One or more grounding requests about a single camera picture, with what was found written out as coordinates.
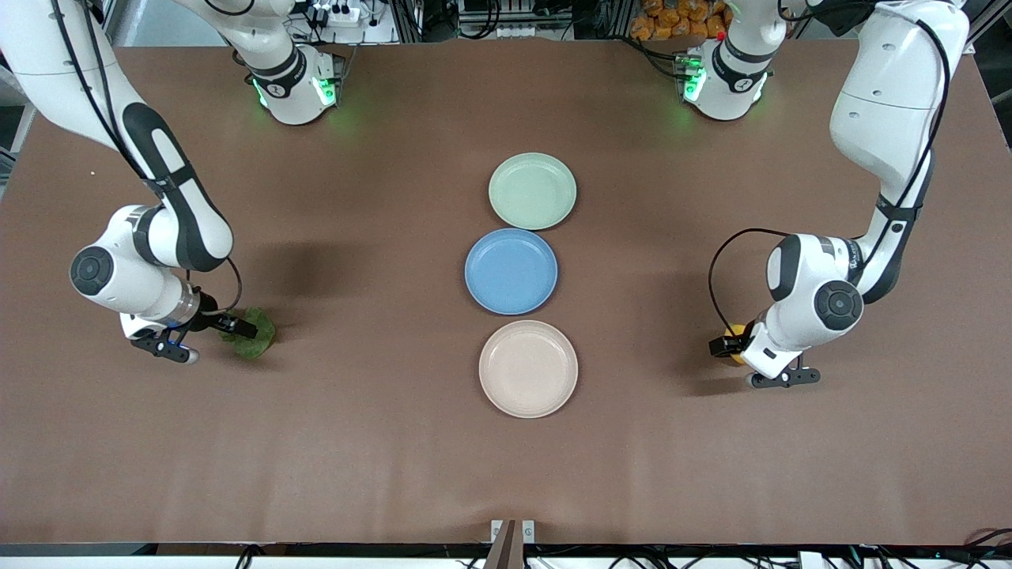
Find blue plate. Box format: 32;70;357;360
464;228;559;316

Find brown camera post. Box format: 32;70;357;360
484;519;524;569

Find green lettuce leaf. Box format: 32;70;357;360
219;307;277;360

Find orange snack bags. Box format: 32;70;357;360
630;0;728;42

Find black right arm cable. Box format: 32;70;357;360
49;0;244;315

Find beige plate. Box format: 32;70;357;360
478;319;580;420

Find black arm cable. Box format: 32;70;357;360
708;16;953;342
49;0;244;315

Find black base cable bundle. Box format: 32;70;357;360
626;36;685;80

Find white power strip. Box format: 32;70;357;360
310;2;363;26

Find light green plate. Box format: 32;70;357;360
488;152;578;232

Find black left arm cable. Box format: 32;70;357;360
708;16;953;342

